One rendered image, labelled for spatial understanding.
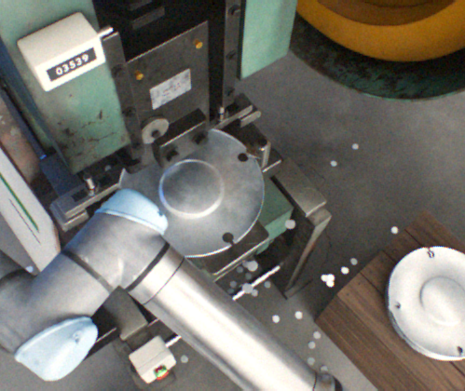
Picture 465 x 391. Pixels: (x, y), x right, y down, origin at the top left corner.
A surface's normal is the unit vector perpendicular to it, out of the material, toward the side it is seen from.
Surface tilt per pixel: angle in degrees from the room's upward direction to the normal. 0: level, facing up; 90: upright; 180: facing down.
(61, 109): 90
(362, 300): 0
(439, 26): 90
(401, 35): 90
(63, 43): 0
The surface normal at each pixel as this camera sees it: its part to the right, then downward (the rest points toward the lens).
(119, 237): 0.33, -0.18
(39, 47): 0.04, -0.43
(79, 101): 0.58, 0.75
